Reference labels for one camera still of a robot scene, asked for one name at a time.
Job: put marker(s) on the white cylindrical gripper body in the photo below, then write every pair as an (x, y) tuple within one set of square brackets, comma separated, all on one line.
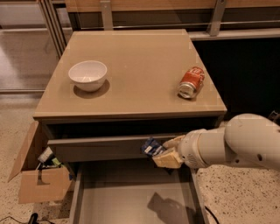
[(189, 149)]

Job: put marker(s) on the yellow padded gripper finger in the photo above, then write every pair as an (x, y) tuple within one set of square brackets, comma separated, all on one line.
[(173, 142), (168, 159)]

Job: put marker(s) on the dark blue rxbar wrapper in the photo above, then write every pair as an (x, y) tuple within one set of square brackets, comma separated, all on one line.
[(152, 147)]

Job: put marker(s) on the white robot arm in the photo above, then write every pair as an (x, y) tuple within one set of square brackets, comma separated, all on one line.
[(246, 141)]

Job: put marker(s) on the grey top drawer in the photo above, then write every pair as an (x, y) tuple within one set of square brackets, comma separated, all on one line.
[(71, 150)]

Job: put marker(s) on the grey drawer cabinet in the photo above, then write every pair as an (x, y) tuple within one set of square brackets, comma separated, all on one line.
[(139, 96)]

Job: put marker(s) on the grey open middle drawer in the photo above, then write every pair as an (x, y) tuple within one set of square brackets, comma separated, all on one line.
[(135, 191)]

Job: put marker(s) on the orange soda can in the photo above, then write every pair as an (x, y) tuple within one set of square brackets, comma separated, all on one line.
[(191, 82)]

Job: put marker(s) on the white ceramic bowl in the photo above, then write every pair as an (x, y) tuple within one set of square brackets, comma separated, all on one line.
[(88, 75)]

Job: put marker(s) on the items inside cardboard box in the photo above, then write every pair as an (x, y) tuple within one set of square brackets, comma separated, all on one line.
[(47, 160)]

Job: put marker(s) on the brown cardboard box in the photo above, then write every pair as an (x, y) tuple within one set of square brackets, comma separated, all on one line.
[(37, 184)]

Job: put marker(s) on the metal shelf frame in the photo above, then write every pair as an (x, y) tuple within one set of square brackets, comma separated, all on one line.
[(203, 19)]

